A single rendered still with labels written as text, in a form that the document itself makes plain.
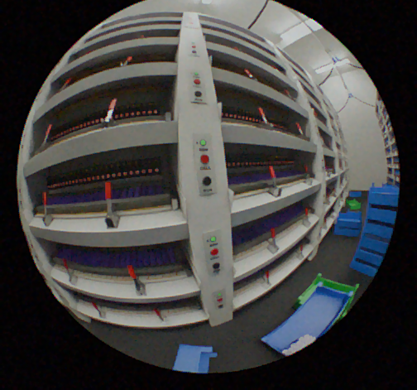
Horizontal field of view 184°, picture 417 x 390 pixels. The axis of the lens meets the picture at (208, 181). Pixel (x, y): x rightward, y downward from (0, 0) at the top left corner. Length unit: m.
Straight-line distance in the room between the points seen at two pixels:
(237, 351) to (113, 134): 0.74
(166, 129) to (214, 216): 0.20
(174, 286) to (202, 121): 0.41
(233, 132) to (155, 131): 0.18
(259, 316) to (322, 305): 0.28
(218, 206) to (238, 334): 0.54
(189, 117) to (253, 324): 0.74
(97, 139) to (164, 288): 0.38
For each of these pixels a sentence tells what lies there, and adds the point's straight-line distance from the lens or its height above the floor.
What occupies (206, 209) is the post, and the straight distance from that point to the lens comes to 0.27.
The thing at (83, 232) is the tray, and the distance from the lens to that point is 0.32.
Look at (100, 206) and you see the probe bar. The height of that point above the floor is 0.56.
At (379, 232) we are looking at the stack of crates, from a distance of 0.87.
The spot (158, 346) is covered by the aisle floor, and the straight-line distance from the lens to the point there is 0.65.
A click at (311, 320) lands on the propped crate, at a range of 0.63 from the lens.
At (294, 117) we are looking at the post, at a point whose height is 0.90.
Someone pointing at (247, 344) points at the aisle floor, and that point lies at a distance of 0.61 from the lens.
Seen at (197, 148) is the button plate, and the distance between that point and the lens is 0.26.
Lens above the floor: 0.60
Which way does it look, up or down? 2 degrees down
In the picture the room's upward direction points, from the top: 6 degrees counter-clockwise
